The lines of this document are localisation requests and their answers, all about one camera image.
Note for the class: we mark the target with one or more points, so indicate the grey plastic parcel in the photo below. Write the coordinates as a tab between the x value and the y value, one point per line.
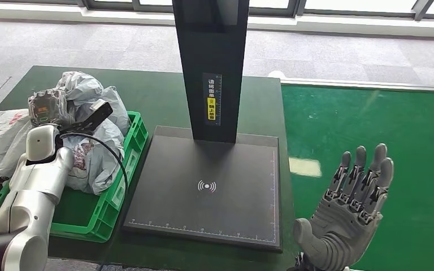
97	164

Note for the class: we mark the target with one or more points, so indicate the green plastic crate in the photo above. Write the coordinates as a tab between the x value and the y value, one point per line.
104	213

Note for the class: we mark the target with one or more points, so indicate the yellow and black label sticker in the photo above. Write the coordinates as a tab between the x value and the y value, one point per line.
211	108

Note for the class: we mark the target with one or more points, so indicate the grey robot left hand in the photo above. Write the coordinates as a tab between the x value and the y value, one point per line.
48	108

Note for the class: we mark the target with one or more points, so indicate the white conveyor end cap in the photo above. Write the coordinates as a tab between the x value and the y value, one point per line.
276	74

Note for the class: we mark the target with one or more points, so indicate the green conveyor belt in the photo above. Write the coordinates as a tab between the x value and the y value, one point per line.
370	123

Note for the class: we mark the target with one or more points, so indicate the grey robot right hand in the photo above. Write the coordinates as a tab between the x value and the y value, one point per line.
344	228

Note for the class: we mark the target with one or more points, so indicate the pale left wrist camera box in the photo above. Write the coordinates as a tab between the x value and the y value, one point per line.
93	116

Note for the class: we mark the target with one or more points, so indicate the dark window frame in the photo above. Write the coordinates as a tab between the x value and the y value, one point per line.
299	7

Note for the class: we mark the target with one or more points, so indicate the black inbound scanner machine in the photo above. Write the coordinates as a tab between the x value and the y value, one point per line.
209	168

